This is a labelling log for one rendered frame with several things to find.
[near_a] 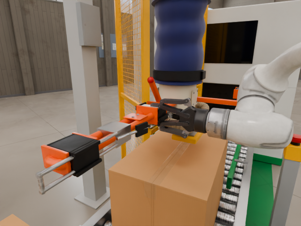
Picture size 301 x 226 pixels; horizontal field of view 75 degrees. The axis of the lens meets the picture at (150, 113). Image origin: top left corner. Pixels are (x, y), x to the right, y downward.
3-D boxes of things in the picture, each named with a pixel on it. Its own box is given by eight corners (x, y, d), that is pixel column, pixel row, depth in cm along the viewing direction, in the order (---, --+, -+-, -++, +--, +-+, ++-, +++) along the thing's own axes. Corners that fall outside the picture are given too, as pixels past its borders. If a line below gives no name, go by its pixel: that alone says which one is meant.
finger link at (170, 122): (191, 118, 65) (192, 122, 65) (161, 119, 70) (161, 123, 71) (187, 121, 61) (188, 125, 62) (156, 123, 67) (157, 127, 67)
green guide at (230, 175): (245, 120, 264) (246, 114, 262) (254, 122, 259) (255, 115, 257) (225, 188, 130) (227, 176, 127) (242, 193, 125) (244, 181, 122)
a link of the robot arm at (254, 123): (225, 149, 59) (232, 115, 66) (287, 162, 52) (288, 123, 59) (225, 128, 51) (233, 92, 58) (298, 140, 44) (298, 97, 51)
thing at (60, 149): (76, 150, 47) (74, 131, 46) (100, 158, 44) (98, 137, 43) (44, 167, 40) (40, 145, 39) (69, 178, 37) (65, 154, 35)
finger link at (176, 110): (187, 119, 61) (189, 115, 61) (156, 107, 66) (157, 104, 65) (191, 116, 65) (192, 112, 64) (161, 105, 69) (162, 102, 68)
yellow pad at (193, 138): (195, 117, 108) (195, 108, 106) (213, 119, 103) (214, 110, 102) (171, 139, 79) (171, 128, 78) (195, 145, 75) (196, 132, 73)
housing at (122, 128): (113, 134, 58) (112, 120, 57) (132, 139, 55) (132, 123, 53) (96, 143, 52) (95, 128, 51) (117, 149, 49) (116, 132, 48)
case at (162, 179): (164, 176, 143) (165, 125, 132) (221, 193, 125) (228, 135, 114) (113, 245, 91) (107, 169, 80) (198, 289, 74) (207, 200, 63)
